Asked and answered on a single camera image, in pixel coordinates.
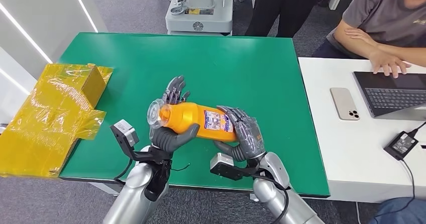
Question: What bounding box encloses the standing person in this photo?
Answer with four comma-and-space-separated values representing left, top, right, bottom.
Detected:
245, 0, 325, 39

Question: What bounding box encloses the black power adapter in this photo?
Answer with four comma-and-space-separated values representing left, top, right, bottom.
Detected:
383, 131, 419, 161

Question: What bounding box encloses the person's leg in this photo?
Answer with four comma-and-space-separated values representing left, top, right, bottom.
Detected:
368, 197, 426, 224

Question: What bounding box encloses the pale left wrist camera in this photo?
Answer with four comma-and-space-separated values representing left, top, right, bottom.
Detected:
113, 119, 140, 147

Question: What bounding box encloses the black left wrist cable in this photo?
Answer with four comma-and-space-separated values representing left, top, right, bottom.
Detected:
113, 158, 134, 185

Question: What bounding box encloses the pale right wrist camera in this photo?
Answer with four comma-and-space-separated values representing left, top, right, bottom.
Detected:
209, 152, 236, 170

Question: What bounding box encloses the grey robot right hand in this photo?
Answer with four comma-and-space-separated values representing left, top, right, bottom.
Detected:
212, 105, 267, 163

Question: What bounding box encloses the seated person's left hand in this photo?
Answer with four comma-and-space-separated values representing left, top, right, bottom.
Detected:
344, 27, 379, 47

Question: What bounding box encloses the seated person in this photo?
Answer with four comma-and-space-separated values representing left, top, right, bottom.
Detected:
312, 0, 426, 79

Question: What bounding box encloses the beige smartphone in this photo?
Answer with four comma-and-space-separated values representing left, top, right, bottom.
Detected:
330, 87, 361, 122

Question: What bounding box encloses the orange bottle with clear cap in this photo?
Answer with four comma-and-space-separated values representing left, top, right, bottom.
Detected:
147, 98, 239, 143

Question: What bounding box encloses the seated person's right hand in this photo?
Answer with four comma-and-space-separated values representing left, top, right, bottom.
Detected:
368, 49, 412, 79

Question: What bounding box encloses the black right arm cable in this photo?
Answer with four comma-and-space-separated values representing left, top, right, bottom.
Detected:
248, 174, 290, 224

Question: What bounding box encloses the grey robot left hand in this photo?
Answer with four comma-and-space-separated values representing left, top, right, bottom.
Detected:
149, 75, 200, 154

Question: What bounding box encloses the dark grey laptop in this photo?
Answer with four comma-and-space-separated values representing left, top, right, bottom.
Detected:
353, 71, 426, 122

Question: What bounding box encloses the black adapter mains cable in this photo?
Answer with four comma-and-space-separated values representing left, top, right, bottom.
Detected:
407, 121, 426, 138

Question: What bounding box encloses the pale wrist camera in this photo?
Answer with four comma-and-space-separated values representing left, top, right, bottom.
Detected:
209, 152, 236, 170
113, 119, 140, 147

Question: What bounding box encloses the yellow taped cardboard box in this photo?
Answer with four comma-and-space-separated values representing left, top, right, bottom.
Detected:
0, 62, 114, 178

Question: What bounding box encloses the black adapter output cable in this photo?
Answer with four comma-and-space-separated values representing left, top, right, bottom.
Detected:
371, 159, 416, 221

